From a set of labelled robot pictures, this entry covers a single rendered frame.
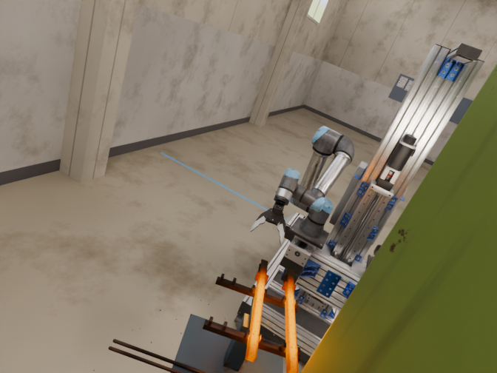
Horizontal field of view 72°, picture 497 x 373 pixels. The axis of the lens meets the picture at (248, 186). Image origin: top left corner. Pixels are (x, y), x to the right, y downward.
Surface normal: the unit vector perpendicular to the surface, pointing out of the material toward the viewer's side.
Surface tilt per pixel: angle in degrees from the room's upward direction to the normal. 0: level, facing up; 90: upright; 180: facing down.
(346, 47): 90
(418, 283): 90
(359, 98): 90
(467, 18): 90
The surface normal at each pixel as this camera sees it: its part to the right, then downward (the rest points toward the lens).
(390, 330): -0.94, -0.30
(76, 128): -0.39, 0.26
